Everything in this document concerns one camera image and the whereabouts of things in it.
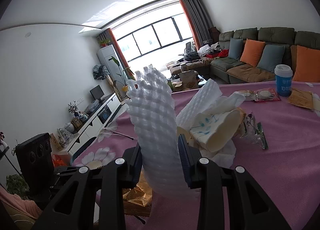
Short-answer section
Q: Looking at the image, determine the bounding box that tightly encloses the white tissue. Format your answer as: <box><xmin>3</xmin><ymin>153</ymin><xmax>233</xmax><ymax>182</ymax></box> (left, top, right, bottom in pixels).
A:
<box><xmin>201</xmin><ymin>92</ymin><xmax>245</xmax><ymax>168</ymax></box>

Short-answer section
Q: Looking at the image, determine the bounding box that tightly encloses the brown gold snack wrapper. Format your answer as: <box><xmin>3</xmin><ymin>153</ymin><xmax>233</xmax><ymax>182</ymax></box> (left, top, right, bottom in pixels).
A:
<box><xmin>123</xmin><ymin>171</ymin><xmax>152</xmax><ymax>217</ymax></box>

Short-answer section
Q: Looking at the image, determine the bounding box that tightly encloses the white tv cabinet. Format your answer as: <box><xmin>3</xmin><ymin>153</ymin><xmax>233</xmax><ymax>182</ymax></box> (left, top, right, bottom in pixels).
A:
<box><xmin>63</xmin><ymin>93</ymin><xmax>121</xmax><ymax>156</ymax></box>

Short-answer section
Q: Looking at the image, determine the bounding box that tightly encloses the clear crinkled plastic wrapper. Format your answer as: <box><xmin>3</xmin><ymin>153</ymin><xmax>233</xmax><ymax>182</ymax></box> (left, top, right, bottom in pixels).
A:
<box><xmin>241</xmin><ymin>113</ymin><xmax>268</xmax><ymax>150</ymax></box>

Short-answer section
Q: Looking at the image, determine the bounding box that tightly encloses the pink floral blanket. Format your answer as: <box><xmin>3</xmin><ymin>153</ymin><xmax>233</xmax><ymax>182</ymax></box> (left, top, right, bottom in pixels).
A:
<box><xmin>74</xmin><ymin>81</ymin><xmax>319</xmax><ymax>229</ymax></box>

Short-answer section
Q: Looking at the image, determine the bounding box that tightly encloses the small black monitor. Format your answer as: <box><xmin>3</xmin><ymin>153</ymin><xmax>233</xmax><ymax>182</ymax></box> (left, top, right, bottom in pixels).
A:
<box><xmin>90</xmin><ymin>85</ymin><xmax>104</xmax><ymax>101</ymax></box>

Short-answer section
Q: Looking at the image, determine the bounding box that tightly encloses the beige cracker snack packet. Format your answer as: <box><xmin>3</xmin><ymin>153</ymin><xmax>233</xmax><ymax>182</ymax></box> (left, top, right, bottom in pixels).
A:
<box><xmin>238</xmin><ymin>90</ymin><xmax>257</xmax><ymax>101</ymax></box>

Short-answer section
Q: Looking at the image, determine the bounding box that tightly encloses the red round-cake snack packet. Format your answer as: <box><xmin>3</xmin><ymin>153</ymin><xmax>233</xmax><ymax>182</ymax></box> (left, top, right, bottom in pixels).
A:
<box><xmin>254</xmin><ymin>88</ymin><xmax>280</xmax><ymax>102</ymax></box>

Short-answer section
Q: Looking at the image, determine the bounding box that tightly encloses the orange brown snack packet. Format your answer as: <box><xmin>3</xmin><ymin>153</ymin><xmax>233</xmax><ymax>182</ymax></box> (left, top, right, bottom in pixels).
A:
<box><xmin>287</xmin><ymin>88</ymin><xmax>313</xmax><ymax>110</ymax></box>

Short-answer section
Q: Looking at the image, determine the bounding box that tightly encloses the tall green potted plant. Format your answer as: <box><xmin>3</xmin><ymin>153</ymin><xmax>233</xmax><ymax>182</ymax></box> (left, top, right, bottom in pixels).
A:
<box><xmin>110</xmin><ymin>56</ymin><xmax>135</xmax><ymax>93</ymax></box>

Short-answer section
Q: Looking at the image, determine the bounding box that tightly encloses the white standing air conditioner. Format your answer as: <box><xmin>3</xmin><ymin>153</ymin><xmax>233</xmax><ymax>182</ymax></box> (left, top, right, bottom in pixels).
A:
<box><xmin>97</xmin><ymin>45</ymin><xmax>126</xmax><ymax>84</ymax></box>

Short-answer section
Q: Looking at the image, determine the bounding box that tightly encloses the blue white lidded cup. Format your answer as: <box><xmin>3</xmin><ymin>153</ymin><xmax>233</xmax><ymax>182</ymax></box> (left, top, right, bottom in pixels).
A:
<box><xmin>274</xmin><ymin>65</ymin><xmax>293</xmax><ymax>97</ymax></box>

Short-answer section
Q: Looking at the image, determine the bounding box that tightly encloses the grey orange left curtain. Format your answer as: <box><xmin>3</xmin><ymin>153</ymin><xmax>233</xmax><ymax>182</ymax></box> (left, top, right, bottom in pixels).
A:
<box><xmin>97</xmin><ymin>28</ymin><xmax>133</xmax><ymax>78</ymax></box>

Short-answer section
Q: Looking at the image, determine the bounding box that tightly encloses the grey orange curtain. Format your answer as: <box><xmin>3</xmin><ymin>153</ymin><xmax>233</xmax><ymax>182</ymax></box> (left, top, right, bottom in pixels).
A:
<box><xmin>180</xmin><ymin>0</ymin><xmax>213</xmax><ymax>49</ymax></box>
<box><xmin>97</xmin><ymin>28</ymin><xmax>133</xmax><ymax>78</ymax></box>

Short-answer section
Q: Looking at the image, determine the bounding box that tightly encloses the glass coffee table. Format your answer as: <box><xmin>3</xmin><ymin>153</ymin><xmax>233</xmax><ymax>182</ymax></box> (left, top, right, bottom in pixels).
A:
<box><xmin>169</xmin><ymin>70</ymin><xmax>207</xmax><ymax>92</ymax></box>

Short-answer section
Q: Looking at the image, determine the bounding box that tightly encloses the orange cushion near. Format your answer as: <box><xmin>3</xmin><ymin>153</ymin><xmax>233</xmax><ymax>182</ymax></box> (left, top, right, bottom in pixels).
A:
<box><xmin>293</xmin><ymin>45</ymin><xmax>320</xmax><ymax>83</ymax></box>

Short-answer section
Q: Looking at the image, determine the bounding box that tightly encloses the orange cushion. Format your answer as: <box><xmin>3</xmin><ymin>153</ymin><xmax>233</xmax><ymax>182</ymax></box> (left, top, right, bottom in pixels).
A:
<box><xmin>240</xmin><ymin>39</ymin><xmax>266</xmax><ymax>67</ymax></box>
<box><xmin>293</xmin><ymin>45</ymin><xmax>320</xmax><ymax>83</ymax></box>

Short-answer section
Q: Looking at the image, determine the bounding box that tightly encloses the blue grey cushion near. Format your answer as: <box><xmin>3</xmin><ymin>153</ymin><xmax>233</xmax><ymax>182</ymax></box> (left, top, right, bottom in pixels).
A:
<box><xmin>257</xmin><ymin>44</ymin><xmax>285</xmax><ymax>73</ymax></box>

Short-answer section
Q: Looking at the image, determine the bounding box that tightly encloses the blue grey cushion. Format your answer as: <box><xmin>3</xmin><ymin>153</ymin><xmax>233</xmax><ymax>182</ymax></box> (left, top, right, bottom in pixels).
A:
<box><xmin>257</xmin><ymin>44</ymin><xmax>285</xmax><ymax>73</ymax></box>
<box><xmin>228</xmin><ymin>38</ymin><xmax>244</xmax><ymax>60</ymax></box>

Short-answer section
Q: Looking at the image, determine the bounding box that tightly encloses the orange cushion far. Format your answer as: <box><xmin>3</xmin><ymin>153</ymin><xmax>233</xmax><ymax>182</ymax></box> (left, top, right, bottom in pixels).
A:
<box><xmin>240</xmin><ymin>39</ymin><xmax>266</xmax><ymax>67</ymax></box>

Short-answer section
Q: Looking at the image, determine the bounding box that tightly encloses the blue grey cushion far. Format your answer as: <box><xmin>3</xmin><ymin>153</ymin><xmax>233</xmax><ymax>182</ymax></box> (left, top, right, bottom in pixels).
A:
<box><xmin>228</xmin><ymin>38</ymin><xmax>244</xmax><ymax>60</ymax></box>

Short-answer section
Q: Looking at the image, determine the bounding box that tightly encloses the grey orange right curtain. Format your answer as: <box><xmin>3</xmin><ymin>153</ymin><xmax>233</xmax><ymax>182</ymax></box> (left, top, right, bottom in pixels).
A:
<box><xmin>180</xmin><ymin>0</ymin><xmax>213</xmax><ymax>49</ymax></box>

